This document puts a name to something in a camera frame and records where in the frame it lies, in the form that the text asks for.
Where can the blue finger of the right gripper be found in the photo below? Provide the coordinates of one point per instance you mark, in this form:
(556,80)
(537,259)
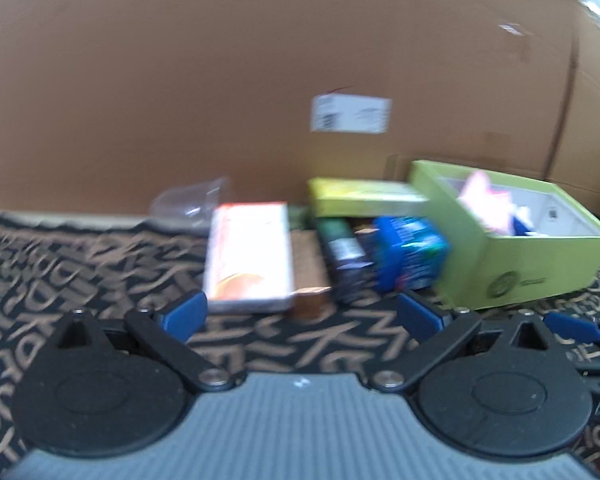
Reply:
(577,329)

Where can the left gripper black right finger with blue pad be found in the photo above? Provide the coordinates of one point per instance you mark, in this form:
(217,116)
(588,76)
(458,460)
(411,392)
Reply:
(490,388)

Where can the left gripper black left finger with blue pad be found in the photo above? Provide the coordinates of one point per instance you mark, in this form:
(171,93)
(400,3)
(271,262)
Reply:
(113,387)

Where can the white pink glove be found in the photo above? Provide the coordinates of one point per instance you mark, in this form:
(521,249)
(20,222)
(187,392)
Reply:
(493,209)

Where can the green cardboard storage box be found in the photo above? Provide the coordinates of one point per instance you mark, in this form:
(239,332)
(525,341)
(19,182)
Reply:
(485,269)

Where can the blue plastic container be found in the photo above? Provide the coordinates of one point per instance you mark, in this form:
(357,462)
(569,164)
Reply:
(409,253)

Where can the white flat box under gloves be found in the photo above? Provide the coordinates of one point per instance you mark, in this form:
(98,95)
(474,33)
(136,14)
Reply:
(249,259)

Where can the clear plastic cup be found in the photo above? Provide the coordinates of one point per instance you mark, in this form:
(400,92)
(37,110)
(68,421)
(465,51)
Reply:
(191,206)

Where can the dark small box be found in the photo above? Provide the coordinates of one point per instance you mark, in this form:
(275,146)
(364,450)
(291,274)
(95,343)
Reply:
(350,270)

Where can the brown wooden box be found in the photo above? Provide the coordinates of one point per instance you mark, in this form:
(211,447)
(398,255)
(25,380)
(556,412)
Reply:
(312,288)

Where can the yellow-green flat box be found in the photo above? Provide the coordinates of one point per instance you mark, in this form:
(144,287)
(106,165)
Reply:
(350,198)

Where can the white shipping label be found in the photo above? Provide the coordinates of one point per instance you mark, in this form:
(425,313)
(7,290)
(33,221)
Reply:
(347,113)

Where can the large brown cardboard box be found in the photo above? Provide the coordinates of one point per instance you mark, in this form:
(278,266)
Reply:
(104,104)

